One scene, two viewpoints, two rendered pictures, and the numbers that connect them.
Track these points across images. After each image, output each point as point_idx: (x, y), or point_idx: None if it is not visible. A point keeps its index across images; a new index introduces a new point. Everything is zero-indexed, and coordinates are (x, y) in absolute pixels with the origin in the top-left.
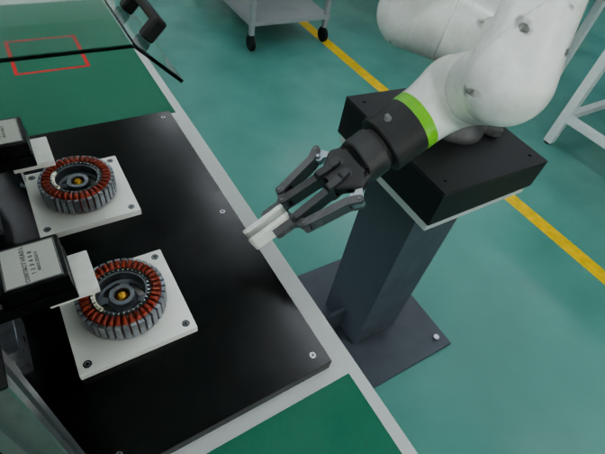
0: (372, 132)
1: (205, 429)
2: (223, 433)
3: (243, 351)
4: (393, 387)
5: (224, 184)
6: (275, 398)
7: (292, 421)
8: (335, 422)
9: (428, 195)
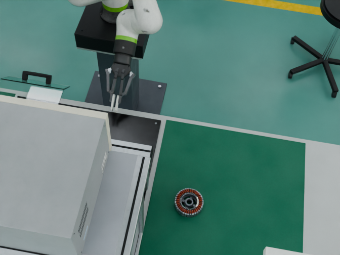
0: (121, 53)
1: (153, 157)
2: (156, 156)
3: (140, 137)
4: None
5: (72, 103)
6: (158, 140)
7: (166, 140)
8: (174, 131)
9: (136, 49)
